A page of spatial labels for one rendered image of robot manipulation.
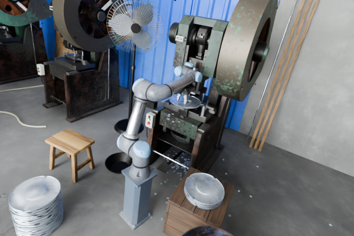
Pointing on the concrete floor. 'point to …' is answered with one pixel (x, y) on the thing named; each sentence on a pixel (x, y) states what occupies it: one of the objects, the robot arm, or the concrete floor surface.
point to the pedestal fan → (123, 20)
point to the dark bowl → (118, 162)
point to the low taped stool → (75, 146)
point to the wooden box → (180, 219)
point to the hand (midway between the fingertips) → (180, 101)
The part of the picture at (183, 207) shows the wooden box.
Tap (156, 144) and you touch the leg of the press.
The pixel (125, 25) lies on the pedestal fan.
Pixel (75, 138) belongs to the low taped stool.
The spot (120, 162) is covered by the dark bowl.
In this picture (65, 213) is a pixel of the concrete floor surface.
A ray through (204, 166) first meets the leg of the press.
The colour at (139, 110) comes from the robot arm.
